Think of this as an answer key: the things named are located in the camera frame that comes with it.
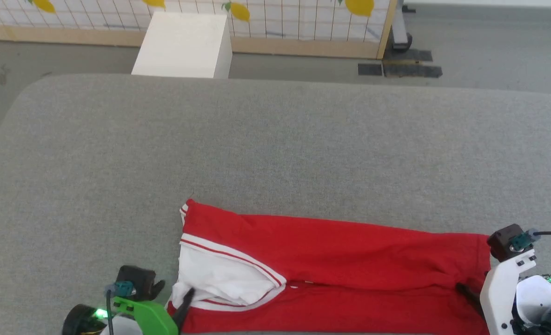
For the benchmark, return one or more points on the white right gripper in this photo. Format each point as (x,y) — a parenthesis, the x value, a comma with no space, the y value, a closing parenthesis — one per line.
(501,298)

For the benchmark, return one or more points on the black stand foot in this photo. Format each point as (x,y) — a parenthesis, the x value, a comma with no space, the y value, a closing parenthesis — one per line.
(408,8)

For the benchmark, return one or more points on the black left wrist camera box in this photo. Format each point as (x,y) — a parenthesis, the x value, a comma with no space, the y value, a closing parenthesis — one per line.
(136,281)

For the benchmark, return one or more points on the small black floor mat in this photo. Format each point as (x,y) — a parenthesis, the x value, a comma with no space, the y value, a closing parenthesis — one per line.
(370,70)

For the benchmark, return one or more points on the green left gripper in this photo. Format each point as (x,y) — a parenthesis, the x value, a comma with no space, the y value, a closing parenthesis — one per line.
(149,318)

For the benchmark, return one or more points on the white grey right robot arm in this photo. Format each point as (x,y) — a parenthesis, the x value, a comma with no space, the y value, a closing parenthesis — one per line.
(542,302)

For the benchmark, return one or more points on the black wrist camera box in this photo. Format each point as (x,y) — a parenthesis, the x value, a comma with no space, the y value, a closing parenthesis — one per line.
(136,281)
(507,242)

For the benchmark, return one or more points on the white box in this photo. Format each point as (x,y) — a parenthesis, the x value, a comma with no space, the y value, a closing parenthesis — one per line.
(182,46)

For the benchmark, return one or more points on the grey stand leg with caster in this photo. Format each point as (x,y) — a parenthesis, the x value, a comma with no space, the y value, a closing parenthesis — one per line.
(400,32)

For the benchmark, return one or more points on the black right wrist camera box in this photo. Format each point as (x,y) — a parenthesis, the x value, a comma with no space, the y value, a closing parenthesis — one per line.
(507,242)

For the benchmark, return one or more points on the red and white jersey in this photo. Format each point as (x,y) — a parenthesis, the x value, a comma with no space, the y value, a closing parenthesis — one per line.
(349,270)

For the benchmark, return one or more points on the large black floor mat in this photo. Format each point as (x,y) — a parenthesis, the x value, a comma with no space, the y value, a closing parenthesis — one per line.
(412,70)

